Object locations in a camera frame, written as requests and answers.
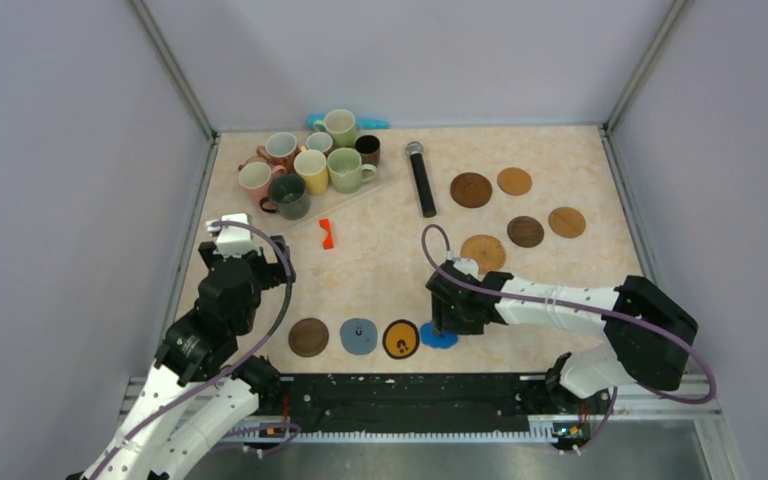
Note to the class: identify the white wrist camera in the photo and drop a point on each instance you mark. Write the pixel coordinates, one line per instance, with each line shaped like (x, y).
(466, 266)
(232, 241)

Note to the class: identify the blue cloud shaped coaster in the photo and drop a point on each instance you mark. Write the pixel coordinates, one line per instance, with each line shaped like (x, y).
(436, 340)

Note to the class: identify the black handheld microphone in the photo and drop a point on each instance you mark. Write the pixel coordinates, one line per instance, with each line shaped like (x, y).
(414, 150)

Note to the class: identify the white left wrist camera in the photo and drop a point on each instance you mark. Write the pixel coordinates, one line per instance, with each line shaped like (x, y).
(232, 241)

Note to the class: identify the walnut grooved round coaster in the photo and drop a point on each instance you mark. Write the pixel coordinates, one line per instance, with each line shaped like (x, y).
(308, 337)

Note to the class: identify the sage green mug back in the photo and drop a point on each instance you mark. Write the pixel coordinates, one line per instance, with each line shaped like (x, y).
(340, 125)

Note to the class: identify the dark green mug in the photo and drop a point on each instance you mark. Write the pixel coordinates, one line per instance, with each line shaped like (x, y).
(288, 197)

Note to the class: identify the light blue plastic object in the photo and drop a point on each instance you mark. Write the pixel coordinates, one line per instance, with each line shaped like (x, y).
(362, 123)

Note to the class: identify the yellow mug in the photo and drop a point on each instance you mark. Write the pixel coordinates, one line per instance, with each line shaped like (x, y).
(311, 166)

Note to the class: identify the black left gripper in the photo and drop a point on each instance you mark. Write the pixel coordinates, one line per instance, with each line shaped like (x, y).
(276, 273)

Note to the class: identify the small grey blue mug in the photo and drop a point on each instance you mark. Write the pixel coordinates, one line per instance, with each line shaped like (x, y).
(321, 142)

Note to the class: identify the brown mug white interior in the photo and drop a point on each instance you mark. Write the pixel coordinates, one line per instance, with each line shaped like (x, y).
(281, 148)

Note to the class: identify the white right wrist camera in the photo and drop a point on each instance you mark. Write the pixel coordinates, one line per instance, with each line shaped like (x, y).
(466, 266)

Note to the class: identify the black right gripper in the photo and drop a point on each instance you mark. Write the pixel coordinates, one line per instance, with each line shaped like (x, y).
(444, 321)

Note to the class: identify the orange plastic piece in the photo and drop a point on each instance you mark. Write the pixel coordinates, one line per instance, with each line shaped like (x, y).
(328, 241)

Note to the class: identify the orange black smiley coaster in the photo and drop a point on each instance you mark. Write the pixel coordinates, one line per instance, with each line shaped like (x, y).
(401, 339)

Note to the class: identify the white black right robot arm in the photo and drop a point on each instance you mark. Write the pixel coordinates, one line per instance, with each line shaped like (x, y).
(644, 336)

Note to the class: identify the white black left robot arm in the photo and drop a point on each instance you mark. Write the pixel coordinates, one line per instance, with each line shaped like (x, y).
(192, 395)

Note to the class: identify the grey smiley silicone coaster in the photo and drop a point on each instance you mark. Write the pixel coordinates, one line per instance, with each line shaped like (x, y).
(359, 336)

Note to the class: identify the dark wooden round coaster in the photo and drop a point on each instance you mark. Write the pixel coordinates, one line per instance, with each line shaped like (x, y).
(471, 190)

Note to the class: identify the dark brown mug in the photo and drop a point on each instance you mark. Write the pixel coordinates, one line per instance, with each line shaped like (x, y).
(369, 148)

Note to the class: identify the dark walnut round coaster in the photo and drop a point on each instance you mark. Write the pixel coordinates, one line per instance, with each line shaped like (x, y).
(525, 231)

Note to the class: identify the light green mug front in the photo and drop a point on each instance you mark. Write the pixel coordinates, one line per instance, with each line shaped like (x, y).
(347, 171)

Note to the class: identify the light brown round coaster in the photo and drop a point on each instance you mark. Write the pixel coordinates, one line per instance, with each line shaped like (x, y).
(514, 181)

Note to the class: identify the tan wooden round coaster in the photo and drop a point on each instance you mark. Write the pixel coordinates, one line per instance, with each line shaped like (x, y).
(567, 222)

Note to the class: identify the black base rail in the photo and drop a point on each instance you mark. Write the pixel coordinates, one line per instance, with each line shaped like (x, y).
(423, 403)

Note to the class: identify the pink mug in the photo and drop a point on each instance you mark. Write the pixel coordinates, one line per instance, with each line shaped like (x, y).
(256, 177)

